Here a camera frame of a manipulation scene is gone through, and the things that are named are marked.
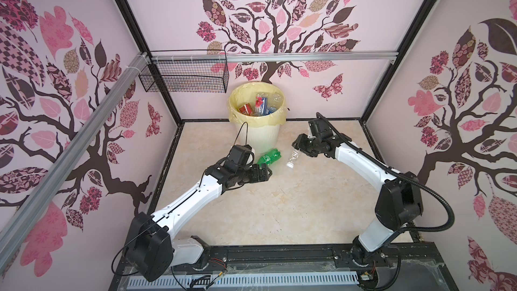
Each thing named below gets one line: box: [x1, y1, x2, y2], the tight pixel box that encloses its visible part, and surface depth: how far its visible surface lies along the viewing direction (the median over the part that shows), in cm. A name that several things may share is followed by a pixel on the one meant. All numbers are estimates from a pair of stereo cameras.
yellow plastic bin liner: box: [226, 81, 288, 128], surface depth 96 cm
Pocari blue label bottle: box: [254, 92, 270, 116], surface depth 97 cm
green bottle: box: [257, 148, 283, 168], surface depth 100 cm
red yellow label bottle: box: [238, 103, 253, 116], surface depth 98 cm
